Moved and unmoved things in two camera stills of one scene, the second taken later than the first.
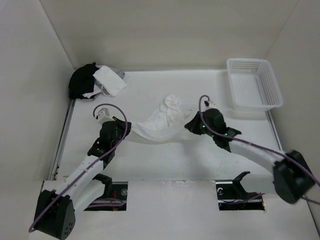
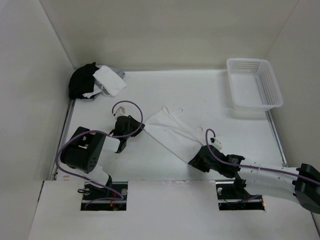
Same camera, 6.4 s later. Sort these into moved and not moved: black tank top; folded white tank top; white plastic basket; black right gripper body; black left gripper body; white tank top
Moved: white tank top; black right gripper body; black left gripper body
Not moved: folded white tank top; black tank top; white plastic basket
